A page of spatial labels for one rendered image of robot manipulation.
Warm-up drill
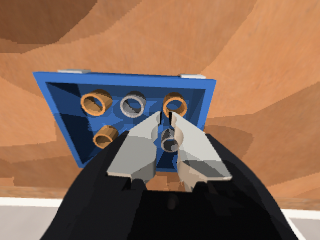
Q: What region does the grey metal bushing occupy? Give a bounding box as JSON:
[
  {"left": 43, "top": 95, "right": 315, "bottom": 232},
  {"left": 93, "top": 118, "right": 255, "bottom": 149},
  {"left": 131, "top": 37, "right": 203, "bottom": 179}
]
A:
[
  {"left": 161, "top": 128, "right": 178, "bottom": 152},
  {"left": 120, "top": 91, "right": 146, "bottom": 118}
]

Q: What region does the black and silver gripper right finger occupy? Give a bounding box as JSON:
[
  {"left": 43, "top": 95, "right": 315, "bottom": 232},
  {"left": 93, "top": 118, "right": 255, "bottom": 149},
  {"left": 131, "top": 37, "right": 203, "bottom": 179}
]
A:
[{"left": 169, "top": 111, "right": 299, "bottom": 240}]

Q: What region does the bronze bushing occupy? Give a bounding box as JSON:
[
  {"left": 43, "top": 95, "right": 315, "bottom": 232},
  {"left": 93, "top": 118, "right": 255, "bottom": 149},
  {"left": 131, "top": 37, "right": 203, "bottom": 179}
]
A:
[
  {"left": 81, "top": 89, "right": 112, "bottom": 116},
  {"left": 93, "top": 125, "right": 118, "bottom": 149},
  {"left": 163, "top": 92, "right": 187, "bottom": 118}
]

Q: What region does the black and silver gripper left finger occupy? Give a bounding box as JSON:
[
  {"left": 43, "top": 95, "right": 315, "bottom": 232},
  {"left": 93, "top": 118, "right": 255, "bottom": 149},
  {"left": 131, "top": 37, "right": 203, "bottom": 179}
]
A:
[{"left": 40, "top": 111, "right": 162, "bottom": 240}]

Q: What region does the blue crate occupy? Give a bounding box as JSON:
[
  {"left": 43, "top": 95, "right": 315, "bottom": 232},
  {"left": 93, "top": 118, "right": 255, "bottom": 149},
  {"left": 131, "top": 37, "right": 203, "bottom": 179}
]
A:
[{"left": 32, "top": 69, "right": 217, "bottom": 173}]

